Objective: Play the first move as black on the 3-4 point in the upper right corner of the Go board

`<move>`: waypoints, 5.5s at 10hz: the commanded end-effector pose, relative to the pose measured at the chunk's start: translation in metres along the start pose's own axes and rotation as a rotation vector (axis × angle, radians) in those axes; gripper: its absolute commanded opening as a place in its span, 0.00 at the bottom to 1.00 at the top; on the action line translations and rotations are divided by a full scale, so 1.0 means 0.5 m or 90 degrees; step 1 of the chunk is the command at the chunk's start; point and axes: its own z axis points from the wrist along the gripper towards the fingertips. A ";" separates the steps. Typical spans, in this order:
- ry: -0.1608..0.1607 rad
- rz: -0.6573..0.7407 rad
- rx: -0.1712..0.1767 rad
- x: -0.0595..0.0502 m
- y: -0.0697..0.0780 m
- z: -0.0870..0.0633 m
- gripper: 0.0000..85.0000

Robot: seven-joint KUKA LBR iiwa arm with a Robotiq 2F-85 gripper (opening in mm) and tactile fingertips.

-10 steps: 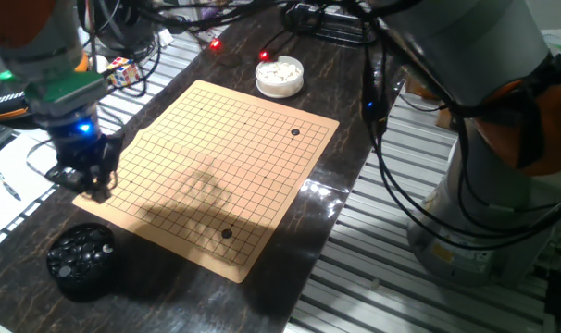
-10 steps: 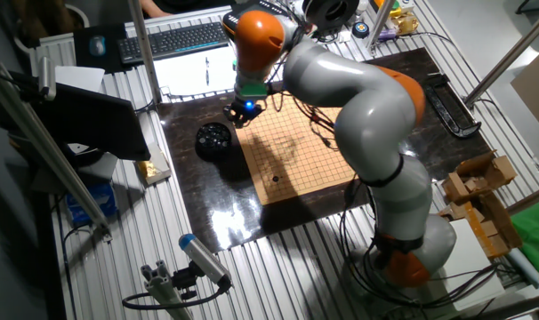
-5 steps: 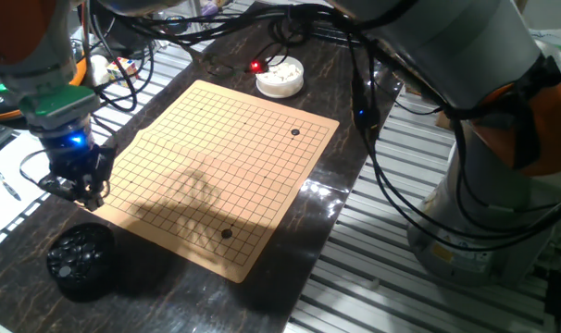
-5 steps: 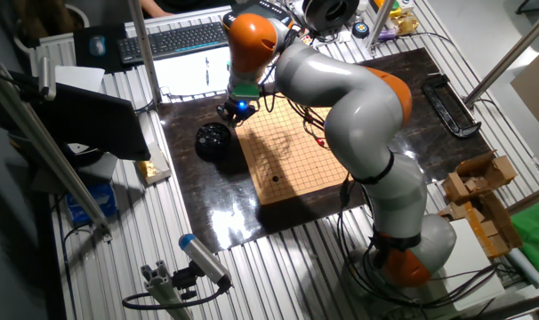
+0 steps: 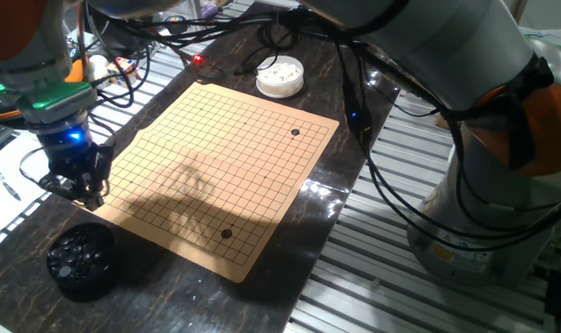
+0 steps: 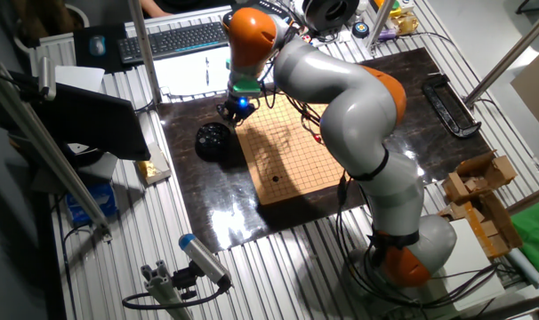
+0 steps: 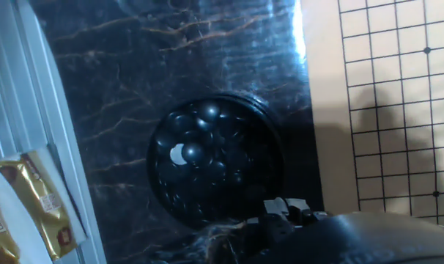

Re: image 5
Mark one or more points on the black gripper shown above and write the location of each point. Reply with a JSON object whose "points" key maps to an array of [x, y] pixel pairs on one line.
{"points": [[72, 148]]}

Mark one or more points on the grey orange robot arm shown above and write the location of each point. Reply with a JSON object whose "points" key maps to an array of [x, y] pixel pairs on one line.
{"points": [[447, 46]]}

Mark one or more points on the tan go board mat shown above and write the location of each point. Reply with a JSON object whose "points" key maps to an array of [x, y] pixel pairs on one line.
{"points": [[225, 152]]}

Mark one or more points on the small black sensor box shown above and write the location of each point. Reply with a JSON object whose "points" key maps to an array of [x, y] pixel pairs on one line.
{"points": [[104, 162]]}

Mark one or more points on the pile of black go stones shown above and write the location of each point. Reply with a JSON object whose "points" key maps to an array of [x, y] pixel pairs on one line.
{"points": [[77, 259]]}

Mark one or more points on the black silver pen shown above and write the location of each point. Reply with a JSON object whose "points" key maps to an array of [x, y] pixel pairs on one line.
{"points": [[5, 184]]}

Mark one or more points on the black round stone bowl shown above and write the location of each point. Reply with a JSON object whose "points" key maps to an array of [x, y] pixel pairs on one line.
{"points": [[100, 284]]}

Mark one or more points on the white paper sheet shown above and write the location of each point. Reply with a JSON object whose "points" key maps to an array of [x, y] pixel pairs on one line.
{"points": [[7, 157]]}

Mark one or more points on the green wrist adapter plate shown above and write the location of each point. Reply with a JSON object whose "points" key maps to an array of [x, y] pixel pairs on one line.
{"points": [[53, 99]]}

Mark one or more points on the white egg-shaped object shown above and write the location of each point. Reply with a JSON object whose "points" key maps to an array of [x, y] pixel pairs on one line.
{"points": [[97, 65]]}

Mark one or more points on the rubik's cube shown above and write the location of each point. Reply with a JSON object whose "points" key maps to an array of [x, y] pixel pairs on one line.
{"points": [[123, 67]]}

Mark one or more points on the black go stone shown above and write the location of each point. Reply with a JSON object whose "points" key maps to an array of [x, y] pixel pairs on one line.
{"points": [[295, 131], [226, 233]]}

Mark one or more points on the round black blue puck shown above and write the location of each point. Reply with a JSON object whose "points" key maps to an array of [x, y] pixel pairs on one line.
{"points": [[175, 21]]}

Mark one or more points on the white round stone bowl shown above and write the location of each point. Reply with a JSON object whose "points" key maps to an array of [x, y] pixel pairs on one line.
{"points": [[280, 91]]}

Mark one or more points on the small purple object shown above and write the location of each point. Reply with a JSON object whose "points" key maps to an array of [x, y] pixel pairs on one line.
{"points": [[211, 8]]}

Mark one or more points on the pile of white go stones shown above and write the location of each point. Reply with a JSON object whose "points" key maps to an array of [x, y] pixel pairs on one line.
{"points": [[280, 72]]}

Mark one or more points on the black usb adapter blue light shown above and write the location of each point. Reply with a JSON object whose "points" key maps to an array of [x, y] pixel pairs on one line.
{"points": [[357, 118]]}

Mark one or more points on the small white scrap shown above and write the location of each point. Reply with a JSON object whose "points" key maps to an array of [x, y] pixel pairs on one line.
{"points": [[376, 282]]}

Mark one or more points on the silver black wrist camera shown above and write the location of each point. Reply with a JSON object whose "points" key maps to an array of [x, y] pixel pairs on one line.
{"points": [[58, 182]]}

